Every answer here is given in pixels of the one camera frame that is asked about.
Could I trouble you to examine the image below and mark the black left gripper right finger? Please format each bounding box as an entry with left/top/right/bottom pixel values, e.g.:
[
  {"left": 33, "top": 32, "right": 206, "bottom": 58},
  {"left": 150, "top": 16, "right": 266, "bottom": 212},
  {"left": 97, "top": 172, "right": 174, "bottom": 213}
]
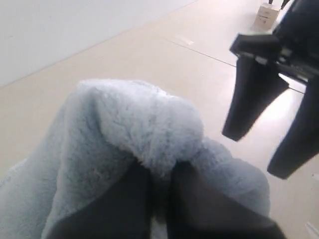
[{"left": 170, "top": 162, "right": 286, "bottom": 239}]

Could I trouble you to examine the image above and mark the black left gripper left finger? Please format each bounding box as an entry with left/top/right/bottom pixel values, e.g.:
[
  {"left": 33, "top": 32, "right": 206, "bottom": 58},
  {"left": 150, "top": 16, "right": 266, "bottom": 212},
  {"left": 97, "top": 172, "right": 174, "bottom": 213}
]
[{"left": 47, "top": 161, "right": 153, "bottom": 239}]

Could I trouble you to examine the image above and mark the small cardboard box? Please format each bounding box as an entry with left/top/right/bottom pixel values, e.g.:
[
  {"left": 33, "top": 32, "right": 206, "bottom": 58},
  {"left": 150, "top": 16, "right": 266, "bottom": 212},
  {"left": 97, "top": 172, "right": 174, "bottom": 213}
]
[{"left": 252, "top": 2, "right": 280, "bottom": 31}]

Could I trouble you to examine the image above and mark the light blue fleece towel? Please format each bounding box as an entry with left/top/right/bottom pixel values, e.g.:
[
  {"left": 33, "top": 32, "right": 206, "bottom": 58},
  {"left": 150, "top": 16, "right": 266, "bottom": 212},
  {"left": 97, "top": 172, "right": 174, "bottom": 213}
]
[{"left": 0, "top": 80, "right": 270, "bottom": 239}]

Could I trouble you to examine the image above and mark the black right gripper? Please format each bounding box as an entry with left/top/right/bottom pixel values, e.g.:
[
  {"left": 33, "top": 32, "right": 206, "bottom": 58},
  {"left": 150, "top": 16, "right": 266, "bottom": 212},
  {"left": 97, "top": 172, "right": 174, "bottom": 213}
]
[{"left": 222, "top": 0, "right": 319, "bottom": 141}]

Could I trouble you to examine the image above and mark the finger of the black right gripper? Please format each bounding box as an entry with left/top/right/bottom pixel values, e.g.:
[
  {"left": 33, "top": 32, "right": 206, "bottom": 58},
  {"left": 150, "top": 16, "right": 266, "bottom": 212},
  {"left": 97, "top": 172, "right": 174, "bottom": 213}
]
[{"left": 267, "top": 80, "right": 319, "bottom": 179}]

